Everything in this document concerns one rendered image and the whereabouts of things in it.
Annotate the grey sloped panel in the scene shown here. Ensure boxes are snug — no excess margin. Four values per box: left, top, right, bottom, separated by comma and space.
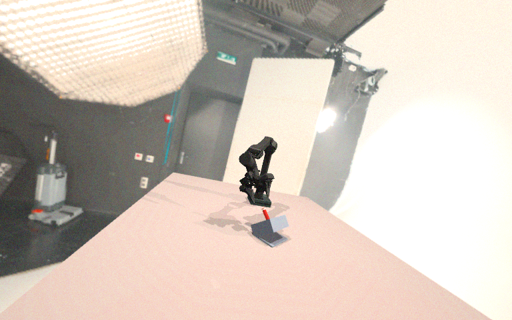
251, 215, 289, 247

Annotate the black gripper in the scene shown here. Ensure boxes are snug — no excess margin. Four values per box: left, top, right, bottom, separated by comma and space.
239, 167, 274, 203

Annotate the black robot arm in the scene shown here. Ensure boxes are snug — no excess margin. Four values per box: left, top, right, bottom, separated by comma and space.
239, 136, 277, 200

